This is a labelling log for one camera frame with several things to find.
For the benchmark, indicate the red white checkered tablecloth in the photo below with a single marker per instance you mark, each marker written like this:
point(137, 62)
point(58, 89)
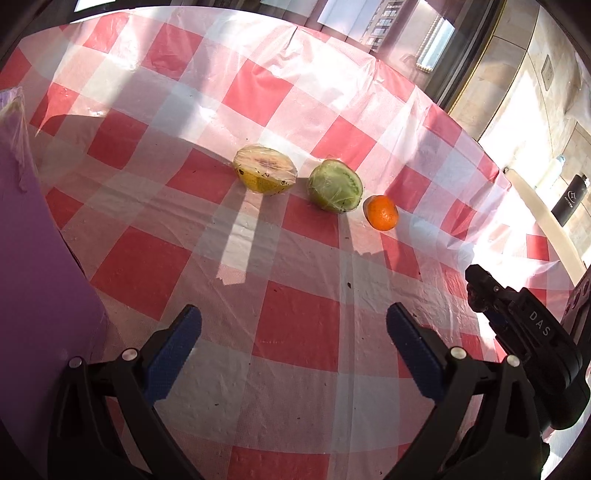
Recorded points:
point(134, 119)

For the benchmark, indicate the purple white cardboard box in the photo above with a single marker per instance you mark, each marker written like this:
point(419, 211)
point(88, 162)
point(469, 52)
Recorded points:
point(49, 311)

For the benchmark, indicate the black water bottle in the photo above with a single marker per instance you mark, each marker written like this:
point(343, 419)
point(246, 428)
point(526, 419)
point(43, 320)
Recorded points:
point(570, 199)

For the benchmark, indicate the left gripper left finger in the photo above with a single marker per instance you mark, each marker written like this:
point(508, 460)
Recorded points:
point(83, 441)

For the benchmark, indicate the white plastic bottle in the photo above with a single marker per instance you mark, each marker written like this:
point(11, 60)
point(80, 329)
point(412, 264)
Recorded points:
point(555, 170)

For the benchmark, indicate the green fruit half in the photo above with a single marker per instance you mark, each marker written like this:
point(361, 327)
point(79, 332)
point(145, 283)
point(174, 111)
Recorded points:
point(335, 187)

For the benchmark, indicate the small orange mandarin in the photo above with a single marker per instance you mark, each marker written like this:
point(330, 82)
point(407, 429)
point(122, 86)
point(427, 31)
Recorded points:
point(381, 212)

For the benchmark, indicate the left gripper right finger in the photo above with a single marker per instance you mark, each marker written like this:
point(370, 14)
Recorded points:
point(484, 424)

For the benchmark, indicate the white curved shelf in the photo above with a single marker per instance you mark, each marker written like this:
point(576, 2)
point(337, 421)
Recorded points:
point(550, 226)

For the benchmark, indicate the yellow apple half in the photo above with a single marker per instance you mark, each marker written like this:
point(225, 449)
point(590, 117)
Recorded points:
point(264, 170)

